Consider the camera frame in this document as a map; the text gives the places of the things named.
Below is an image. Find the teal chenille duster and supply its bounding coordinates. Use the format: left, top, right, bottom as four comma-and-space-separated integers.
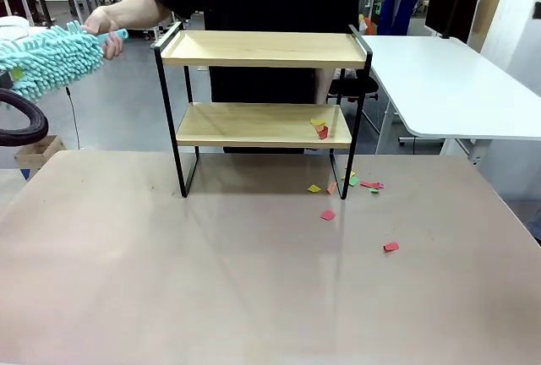
0, 20, 129, 102

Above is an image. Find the person's left forearm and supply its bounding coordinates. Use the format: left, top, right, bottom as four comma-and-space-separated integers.
314, 68, 332, 105

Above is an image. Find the person's right forearm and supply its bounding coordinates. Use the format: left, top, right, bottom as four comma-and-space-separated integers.
107, 0, 172, 30

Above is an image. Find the two-tier wood and black shelf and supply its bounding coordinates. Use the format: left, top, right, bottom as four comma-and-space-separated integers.
152, 20, 374, 200

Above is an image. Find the person's right hand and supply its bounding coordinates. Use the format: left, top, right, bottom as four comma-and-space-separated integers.
80, 5, 124, 61

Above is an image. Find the white side table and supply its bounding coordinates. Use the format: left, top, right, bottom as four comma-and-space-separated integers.
0, 25, 63, 45

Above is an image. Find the white cloth bundle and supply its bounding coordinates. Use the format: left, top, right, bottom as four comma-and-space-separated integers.
0, 15, 30, 45

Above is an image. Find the open cardboard box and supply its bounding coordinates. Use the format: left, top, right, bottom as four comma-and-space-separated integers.
12, 134, 67, 172

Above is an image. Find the black office chair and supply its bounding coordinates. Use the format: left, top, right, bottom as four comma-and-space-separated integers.
325, 69, 380, 106

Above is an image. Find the black monitor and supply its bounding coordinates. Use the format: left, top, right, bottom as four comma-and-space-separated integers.
424, 0, 483, 44

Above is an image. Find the large white desk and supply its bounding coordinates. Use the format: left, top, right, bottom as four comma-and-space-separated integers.
361, 34, 541, 163

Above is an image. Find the white panel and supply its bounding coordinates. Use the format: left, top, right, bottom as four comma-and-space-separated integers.
480, 0, 541, 98

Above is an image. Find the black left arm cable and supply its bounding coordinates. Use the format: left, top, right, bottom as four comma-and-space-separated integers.
0, 88, 50, 149

